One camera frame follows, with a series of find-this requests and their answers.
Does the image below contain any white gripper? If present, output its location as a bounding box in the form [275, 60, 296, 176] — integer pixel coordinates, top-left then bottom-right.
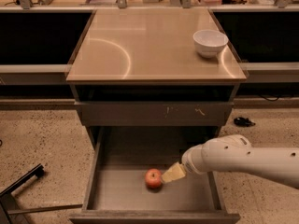
[161, 145, 205, 184]

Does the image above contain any red apple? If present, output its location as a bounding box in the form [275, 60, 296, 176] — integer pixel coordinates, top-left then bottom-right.
[145, 169, 162, 189]

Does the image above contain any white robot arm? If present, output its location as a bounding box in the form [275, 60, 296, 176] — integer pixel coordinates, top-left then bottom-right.
[161, 134, 299, 189]

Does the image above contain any open middle drawer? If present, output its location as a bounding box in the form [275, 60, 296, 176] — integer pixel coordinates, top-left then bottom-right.
[70, 127, 240, 224]

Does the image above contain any closed top drawer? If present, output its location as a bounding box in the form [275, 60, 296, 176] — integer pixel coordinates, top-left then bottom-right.
[75, 101, 233, 126]

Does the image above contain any black object on floor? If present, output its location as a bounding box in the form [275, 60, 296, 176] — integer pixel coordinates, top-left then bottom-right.
[234, 117, 255, 127]

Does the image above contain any white ceramic bowl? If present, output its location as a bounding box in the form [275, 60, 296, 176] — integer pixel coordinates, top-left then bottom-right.
[192, 30, 229, 58]

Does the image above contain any black metal stand base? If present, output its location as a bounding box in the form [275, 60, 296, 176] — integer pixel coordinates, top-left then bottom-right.
[0, 164, 83, 224]

